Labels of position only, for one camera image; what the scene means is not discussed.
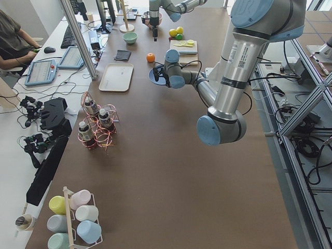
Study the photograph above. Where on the orange fruit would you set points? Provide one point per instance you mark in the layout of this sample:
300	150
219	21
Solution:
150	57

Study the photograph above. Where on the white cup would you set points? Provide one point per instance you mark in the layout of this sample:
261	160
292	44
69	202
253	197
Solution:
87	212

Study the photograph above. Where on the wooden cup rack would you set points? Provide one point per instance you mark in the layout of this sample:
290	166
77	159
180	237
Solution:
72	223

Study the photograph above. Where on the seated person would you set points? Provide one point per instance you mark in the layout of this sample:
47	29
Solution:
17	46

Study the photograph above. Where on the yellow plastic knife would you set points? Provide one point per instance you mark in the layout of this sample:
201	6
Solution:
184	44

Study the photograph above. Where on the tea bottle three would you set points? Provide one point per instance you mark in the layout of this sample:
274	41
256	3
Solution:
86	135

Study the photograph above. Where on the copper wire bottle rack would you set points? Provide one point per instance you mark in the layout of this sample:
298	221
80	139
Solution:
103	136

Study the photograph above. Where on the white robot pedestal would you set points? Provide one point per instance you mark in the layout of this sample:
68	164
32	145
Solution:
217	72

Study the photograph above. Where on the pink cup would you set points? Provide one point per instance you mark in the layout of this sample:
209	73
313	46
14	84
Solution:
79	198

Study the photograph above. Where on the blue plate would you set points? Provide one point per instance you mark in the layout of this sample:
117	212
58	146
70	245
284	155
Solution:
161	82

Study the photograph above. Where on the black keyboard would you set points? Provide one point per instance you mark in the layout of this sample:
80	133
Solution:
68	39

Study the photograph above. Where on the paper cup with utensils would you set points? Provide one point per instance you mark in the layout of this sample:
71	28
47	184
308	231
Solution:
25	222

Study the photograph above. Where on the black computer mouse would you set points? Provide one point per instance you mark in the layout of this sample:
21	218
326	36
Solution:
48	50

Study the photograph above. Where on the teach pendant near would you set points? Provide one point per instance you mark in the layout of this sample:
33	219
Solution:
41	72

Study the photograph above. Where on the teach pendant far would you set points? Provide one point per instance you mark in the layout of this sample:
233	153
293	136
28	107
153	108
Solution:
71	60

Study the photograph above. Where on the whole lemon two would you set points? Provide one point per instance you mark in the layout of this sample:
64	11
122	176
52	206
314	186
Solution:
179	30

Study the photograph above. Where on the tea bottle one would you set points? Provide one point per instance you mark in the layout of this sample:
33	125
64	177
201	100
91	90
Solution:
91	107

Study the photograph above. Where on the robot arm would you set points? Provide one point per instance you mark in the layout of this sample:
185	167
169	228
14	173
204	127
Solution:
253	25
174	11

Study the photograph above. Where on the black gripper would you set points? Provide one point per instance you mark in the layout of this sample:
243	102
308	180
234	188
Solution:
154	23
162	73

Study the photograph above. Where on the tea bottle two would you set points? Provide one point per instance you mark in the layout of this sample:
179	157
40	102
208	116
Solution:
105	120

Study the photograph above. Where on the green cup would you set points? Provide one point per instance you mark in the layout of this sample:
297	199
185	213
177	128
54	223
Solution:
58	241

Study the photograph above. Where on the teach pendant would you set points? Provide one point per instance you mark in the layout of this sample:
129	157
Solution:
71	60
41	72

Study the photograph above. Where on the green lime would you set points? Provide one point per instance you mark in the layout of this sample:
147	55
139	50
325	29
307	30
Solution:
179	37

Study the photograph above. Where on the green bowl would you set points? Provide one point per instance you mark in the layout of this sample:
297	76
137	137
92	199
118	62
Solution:
130	37

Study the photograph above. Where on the pink bowl with ice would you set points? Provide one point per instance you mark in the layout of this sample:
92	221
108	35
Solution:
146	19

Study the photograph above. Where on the aluminium frame post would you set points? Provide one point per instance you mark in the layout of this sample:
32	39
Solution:
72	22

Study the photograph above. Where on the grey folded cloth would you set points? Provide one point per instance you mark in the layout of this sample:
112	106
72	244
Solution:
122	55

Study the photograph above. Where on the yellow cup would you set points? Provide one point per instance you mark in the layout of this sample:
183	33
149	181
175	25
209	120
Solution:
57	205

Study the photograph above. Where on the wooden cup tree stand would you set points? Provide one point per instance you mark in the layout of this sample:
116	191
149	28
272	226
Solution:
126	27

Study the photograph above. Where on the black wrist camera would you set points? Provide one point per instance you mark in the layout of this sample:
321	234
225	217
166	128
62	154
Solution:
158	73

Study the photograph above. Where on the wooden cutting board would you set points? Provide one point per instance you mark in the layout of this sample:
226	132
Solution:
186	59

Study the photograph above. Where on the grey cup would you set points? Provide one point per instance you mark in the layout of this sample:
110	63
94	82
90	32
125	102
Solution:
57	223

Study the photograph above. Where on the blue cup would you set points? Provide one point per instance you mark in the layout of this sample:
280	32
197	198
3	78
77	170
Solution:
89	231

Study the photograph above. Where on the cream rabbit tray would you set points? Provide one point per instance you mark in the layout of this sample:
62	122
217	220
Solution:
116	77

